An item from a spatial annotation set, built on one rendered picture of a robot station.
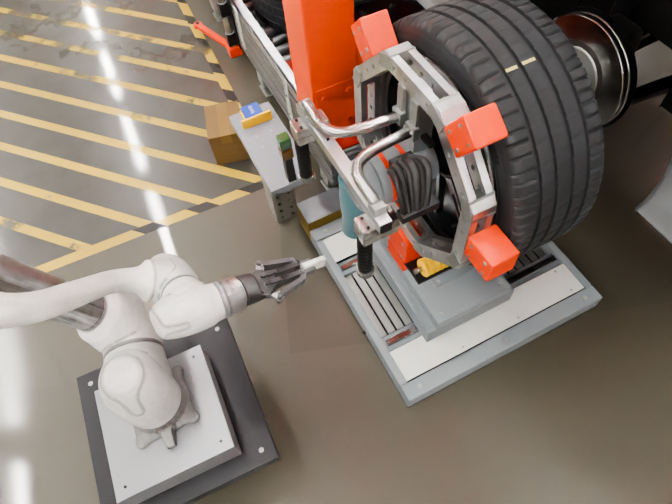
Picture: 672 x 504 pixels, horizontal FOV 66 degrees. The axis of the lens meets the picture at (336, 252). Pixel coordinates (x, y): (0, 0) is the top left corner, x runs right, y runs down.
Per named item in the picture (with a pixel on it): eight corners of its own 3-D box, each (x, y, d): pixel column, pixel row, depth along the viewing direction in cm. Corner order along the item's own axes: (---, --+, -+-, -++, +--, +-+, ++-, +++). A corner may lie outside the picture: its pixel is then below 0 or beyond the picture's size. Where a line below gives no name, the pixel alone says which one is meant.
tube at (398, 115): (406, 125, 122) (408, 89, 113) (332, 156, 118) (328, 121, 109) (369, 81, 130) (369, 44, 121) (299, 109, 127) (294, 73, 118)
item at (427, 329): (509, 300, 194) (515, 288, 186) (426, 343, 187) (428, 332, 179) (436, 206, 219) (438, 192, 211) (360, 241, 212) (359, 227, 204)
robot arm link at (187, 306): (223, 292, 117) (202, 266, 126) (154, 317, 110) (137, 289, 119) (230, 329, 122) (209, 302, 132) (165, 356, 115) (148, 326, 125)
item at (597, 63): (598, 147, 153) (653, 60, 125) (576, 157, 152) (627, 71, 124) (531, 78, 167) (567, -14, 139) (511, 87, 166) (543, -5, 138)
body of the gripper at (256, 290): (249, 296, 121) (284, 282, 125) (233, 269, 125) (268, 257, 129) (247, 314, 127) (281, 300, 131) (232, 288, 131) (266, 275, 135)
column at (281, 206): (298, 214, 232) (285, 147, 196) (278, 223, 230) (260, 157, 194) (289, 198, 237) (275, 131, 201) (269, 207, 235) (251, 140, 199)
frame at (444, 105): (470, 290, 142) (517, 151, 96) (449, 300, 141) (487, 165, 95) (373, 159, 169) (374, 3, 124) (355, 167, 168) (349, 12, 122)
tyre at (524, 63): (633, 257, 117) (571, -58, 97) (548, 302, 112) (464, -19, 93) (474, 217, 178) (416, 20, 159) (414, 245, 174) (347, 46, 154)
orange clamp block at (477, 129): (486, 145, 107) (510, 135, 98) (454, 159, 105) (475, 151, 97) (473, 113, 106) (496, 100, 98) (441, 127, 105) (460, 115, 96)
